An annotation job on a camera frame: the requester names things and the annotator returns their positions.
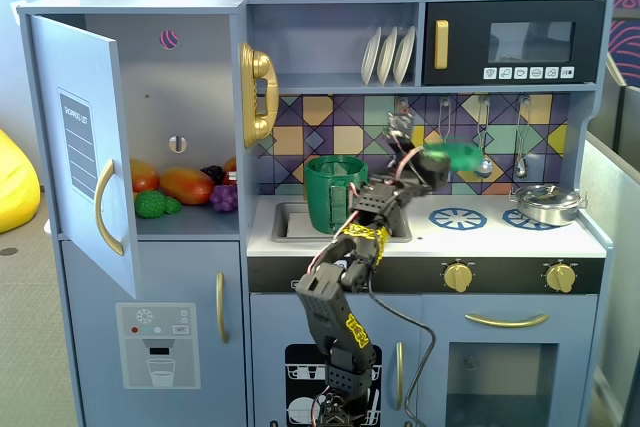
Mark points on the orange toy mango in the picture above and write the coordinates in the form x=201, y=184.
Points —
x=187, y=186

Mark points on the green container lid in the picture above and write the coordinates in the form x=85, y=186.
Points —
x=460, y=154

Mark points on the small wrist camera board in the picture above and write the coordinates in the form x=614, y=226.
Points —
x=401, y=124

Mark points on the round floor outlet cover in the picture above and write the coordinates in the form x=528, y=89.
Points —
x=7, y=251

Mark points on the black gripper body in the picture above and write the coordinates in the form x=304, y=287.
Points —
x=433, y=170

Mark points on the metal ladle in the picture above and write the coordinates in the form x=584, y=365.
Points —
x=484, y=169

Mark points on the yellow bean bag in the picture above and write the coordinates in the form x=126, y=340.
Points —
x=15, y=187

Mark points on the steel pot lid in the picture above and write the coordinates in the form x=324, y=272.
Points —
x=547, y=195

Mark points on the orange toy fruit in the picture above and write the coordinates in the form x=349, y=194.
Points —
x=231, y=165

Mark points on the gold toy telephone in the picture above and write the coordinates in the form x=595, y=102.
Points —
x=260, y=67

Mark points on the steel toy pot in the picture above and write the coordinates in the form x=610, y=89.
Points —
x=547, y=214

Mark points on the green plastic container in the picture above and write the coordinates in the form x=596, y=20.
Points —
x=317, y=202

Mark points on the gold stove knob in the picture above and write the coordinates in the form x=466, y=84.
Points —
x=458, y=277
x=560, y=278

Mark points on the green bumpy toy vegetable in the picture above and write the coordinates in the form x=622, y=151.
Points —
x=150, y=204

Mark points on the red toy strawberry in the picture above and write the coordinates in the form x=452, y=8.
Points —
x=230, y=178

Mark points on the purple toy grapes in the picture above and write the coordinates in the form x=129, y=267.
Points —
x=223, y=198

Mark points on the blue toy kitchen unit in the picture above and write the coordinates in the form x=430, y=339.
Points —
x=500, y=243

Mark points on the white toy plate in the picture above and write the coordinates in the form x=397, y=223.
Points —
x=370, y=59
x=404, y=54
x=386, y=57

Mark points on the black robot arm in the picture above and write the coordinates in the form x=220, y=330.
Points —
x=325, y=307

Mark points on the blue fridge door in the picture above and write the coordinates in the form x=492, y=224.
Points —
x=55, y=72

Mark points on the red yellow toy peach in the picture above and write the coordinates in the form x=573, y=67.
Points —
x=144, y=177

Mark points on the grey office partition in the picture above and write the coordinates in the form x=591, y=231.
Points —
x=617, y=247

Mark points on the black microwave door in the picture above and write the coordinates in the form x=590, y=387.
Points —
x=465, y=12

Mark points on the dark toy blackberries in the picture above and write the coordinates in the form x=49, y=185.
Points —
x=214, y=173

